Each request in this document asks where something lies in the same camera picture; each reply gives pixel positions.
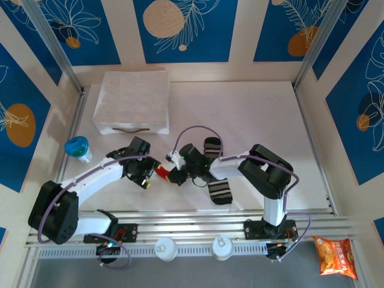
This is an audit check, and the red sock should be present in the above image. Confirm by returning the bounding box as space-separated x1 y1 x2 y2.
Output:
155 166 174 181

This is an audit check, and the black white striped sock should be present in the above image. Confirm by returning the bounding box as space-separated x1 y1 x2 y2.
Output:
203 137 235 206

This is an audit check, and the white cup with blue lid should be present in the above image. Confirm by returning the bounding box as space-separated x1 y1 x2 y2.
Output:
64 136 93 164

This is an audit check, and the white fabric organizer box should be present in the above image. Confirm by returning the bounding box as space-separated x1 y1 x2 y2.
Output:
92 70 171 136

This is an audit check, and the white table mat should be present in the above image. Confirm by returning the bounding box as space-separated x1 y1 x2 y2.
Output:
52 80 334 213

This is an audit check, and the orange snack bag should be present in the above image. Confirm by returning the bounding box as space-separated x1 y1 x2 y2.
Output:
311 235 359 280

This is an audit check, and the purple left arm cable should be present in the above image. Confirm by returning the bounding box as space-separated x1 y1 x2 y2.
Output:
37 149 152 244

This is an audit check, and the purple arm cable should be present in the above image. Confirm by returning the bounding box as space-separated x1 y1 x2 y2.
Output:
37 149 152 244
173 125 313 262

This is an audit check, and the brown box handle strap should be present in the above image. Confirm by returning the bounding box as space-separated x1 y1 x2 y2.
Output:
112 127 151 134

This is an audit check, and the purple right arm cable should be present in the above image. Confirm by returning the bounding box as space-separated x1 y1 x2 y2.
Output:
173 125 313 262

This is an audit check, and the aluminium front rail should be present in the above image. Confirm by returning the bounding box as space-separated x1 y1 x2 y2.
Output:
25 209 361 246

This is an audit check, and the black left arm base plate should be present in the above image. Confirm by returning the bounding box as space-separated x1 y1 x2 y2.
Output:
83 223 139 244

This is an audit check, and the grey slotted cable duct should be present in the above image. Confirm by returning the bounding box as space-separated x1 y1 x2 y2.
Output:
37 244 270 259

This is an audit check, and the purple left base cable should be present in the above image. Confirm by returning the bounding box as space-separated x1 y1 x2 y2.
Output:
98 238 132 270

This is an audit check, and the aluminium side rail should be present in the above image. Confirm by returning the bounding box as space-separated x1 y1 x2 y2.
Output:
55 87 88 194
294 86 336 215

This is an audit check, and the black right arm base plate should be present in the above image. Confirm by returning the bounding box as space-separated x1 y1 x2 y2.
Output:
243 218 299 241

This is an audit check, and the aluminium frame post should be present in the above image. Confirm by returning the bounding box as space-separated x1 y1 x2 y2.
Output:
293 0 351 91
20 0 83 94

